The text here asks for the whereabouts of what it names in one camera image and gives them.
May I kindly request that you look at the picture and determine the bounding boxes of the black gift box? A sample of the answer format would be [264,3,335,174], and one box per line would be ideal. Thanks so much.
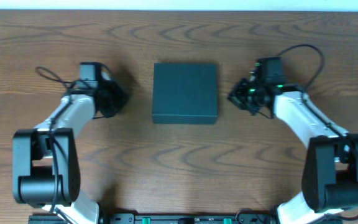
[152,63,218,124]

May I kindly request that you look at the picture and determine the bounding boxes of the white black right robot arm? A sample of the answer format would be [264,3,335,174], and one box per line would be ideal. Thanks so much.
[228,57,358,223]

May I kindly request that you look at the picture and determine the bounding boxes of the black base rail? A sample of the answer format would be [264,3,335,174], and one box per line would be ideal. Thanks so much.
[28,212,279,224]

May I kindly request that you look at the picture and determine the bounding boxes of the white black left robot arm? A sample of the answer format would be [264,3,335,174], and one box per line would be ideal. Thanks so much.
[12,62,129,223]

